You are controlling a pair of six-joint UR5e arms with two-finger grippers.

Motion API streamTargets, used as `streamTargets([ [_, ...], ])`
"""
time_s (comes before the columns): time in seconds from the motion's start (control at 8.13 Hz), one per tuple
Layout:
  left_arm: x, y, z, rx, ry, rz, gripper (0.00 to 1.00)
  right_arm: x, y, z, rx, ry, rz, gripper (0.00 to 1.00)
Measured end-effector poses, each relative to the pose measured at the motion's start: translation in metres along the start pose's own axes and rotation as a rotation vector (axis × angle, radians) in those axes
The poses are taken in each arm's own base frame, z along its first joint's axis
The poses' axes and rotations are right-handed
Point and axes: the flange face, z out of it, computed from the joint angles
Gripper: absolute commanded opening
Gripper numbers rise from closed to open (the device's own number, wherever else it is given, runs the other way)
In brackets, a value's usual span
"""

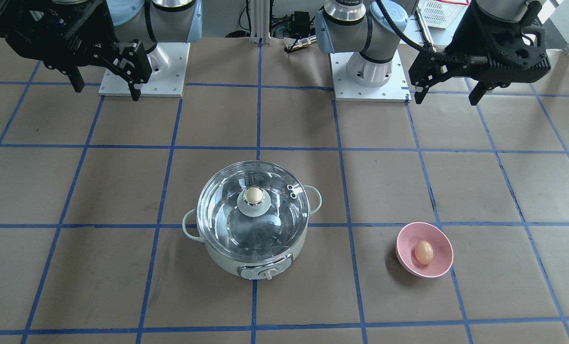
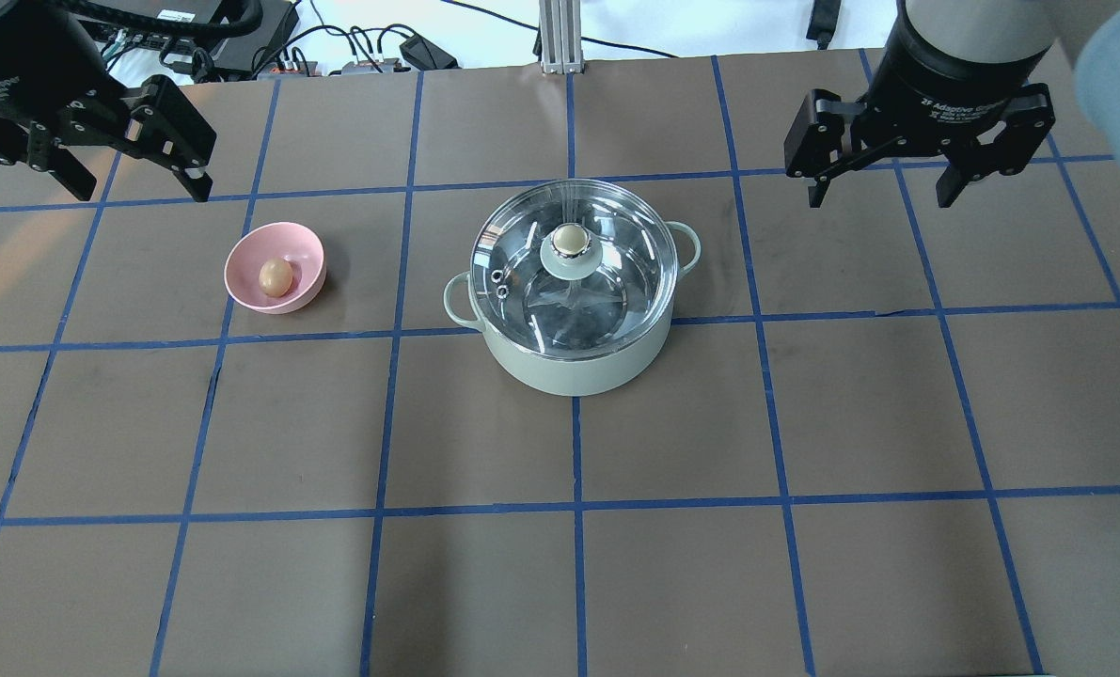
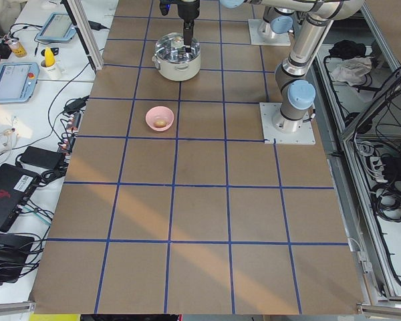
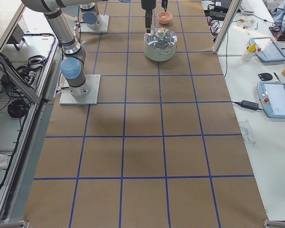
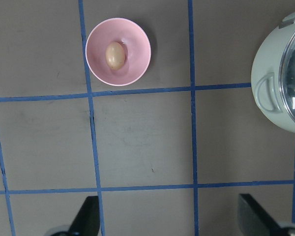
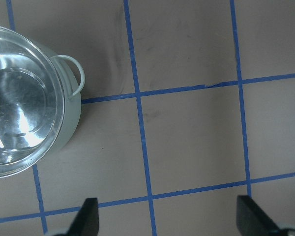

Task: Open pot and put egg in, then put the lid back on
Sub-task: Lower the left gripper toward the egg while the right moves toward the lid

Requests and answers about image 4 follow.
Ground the blue teach pendant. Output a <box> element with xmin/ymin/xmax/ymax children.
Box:
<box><xmin>257</xmin><ymin>81</ymin><xmax>285</xmax><ymax>119</ymax></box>
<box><xmin>249</xmin><ymin>37</ymin><xmax>285</xmax><ymax>62</ymax></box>

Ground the near blue teach pendant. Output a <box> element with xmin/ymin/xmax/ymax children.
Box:
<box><xmin>257</xmin><ymin>81</ymin><xmax>285</xmax><ymax>119</ymax></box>

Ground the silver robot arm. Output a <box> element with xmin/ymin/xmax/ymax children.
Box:
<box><xmin>79</xmin><ymin>0</ymin><xmax>156</xmax><ymax>33</ymax></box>
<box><xmin>22</xmin><ymin>0</ymin><xmax>98</xmax><ymax>96</ymax></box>

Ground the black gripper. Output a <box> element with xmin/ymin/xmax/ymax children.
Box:
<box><xmin>141</xmin><ymin>0</ymin><xmax>168</xmax><ymax>33</ymax></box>

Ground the pink bowl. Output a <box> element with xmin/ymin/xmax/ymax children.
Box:
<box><xmin>157</xmin><ymin>11</ymin><xmax>173</xmax><ymax>24</ymax></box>

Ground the clear plastic bracket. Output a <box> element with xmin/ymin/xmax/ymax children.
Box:
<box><xmin>238</xmin><ymin>120</ymin><xmax>256</xmax><ymax>145</ymax></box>

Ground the aluminium frame post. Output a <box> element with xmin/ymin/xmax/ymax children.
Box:
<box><xmin>212</xmin><ymin>0</ymin><xmax>242</xmax><ymax>54</ymax></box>

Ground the far blue teach pendant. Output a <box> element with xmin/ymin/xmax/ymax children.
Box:
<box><xmin>249</xmin><ymin>37</ymin><xmax>285</xmax><ymax>62</ymax></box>

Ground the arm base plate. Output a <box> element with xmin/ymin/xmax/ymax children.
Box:
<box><xmin>80</xmin><ymin>14</ymin><xmax>109</xmax><ymax>33</ymax></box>
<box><xmin>59</xmin><ymin>75</ymin><xmax>101</xmax><ymax>105</ymax></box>

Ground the pale green cooking pot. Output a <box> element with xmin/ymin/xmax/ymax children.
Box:
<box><xmin>143</xmin><ymin>27</ymin><xmax>178</xmax><ymax>62</ymax></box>

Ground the glass pot lid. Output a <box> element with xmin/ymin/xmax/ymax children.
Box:
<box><xmin>144</xmin><ymin>27</ymin><xmax>178</xmax><ymax>49</ymax></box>

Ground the black power adapter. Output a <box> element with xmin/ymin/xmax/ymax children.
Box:
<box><xmin>240</xmin><ymin>100</ymin><xmax>259</xmax><ymax>111</ymax></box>

